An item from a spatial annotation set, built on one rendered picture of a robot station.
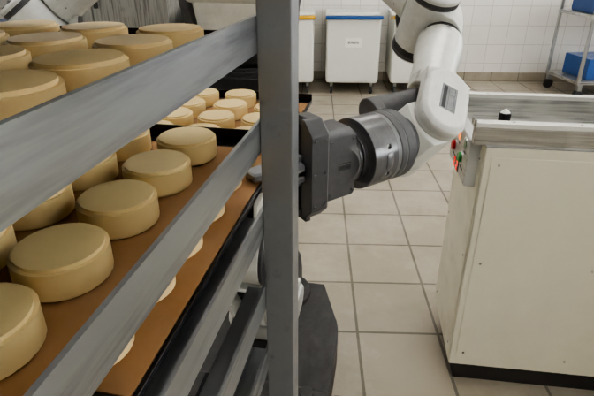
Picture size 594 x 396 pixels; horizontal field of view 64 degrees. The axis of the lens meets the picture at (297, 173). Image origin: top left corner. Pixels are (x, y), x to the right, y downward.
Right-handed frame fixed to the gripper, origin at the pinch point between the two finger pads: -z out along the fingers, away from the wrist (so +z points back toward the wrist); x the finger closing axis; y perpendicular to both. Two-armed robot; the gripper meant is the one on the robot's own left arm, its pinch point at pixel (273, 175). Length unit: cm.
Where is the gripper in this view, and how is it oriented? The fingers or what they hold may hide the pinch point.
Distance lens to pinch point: 52.2
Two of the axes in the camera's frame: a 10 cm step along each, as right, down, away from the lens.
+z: 8.3, -2.3, 5.1
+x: 0.0, -9.1, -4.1
